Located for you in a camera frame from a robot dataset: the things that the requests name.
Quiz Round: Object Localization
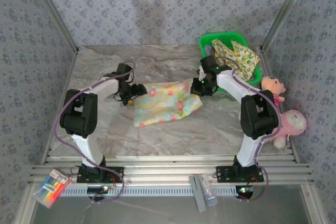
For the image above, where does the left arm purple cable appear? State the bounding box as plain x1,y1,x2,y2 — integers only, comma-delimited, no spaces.
54,62,137,205

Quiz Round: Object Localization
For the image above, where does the circuit board with lights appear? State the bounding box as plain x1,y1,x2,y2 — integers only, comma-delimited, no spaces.
235,185,256,194
87,186,109,194

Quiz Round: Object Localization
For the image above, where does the pastel pink flower skirt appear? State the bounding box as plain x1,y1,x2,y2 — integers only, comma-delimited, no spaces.
133,80,203,128

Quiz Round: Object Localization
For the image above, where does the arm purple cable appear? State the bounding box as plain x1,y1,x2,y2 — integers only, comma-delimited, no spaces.
213,56,282,203
54,62,137,205

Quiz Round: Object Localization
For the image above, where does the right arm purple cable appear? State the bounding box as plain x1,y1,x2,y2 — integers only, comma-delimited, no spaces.
213,56,282,203

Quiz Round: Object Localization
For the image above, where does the grey plastic clamp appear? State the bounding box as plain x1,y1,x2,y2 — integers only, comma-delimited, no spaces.
188,174,207,213

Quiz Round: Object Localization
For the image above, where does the green yellow leaf print skirt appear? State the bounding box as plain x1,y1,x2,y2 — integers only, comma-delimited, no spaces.
211,38,260,81

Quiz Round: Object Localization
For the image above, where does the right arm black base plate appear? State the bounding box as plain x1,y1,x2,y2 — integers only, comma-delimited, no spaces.
215,165,265,184

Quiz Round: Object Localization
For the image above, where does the grey slotted cable duct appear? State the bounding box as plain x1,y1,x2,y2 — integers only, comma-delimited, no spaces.
60,185,254,198

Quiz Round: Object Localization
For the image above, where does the doll in pink striped shirt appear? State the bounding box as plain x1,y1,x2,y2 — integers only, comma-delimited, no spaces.
260,76,287,106

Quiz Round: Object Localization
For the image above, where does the rainbow marker pack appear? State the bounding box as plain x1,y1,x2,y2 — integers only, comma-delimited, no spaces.
33,167,72,209

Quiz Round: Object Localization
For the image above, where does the green plastic basket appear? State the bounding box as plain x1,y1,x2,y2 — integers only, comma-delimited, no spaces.
198,31,262,92

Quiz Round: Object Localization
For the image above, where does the aluminium rail frame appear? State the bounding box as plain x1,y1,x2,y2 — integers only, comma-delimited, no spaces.
28,154,315,186

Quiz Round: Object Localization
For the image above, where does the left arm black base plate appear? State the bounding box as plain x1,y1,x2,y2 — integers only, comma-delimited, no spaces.
76,166,124,184

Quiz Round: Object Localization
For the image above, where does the aluminium corner post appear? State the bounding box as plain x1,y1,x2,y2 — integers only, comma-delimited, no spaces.
259,0,313,51
26,0,80,53

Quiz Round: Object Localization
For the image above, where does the white plush in pink outfit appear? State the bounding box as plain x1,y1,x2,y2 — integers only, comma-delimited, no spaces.
270,110,308,149

